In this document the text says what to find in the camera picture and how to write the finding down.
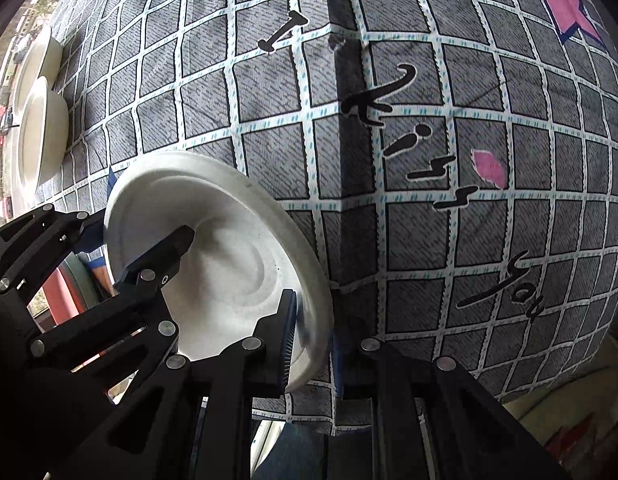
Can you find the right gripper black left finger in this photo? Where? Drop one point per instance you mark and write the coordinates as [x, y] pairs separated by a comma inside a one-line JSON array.
[[192, 419]]

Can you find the pink square plate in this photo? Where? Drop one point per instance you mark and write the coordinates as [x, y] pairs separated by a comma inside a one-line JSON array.
[[58, 298]]

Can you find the grey checked star tablecloth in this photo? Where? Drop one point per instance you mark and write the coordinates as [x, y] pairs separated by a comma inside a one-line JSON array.
[[453, 164]]

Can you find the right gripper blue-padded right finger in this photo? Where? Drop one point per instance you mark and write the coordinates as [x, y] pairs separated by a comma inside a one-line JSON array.
[[433, 420]]

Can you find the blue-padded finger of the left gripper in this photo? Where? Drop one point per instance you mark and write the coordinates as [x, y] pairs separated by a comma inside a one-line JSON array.
[[146, 275]]

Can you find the green square plate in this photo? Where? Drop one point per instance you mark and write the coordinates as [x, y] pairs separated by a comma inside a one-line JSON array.
[[83, 286]]

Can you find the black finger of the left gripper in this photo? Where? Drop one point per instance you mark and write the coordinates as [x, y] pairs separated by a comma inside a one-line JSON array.
[[33, 245]]

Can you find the white bowl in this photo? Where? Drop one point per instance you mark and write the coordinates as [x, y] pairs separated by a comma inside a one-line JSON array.
[[42, 60], [43, 135], [246, 250]]

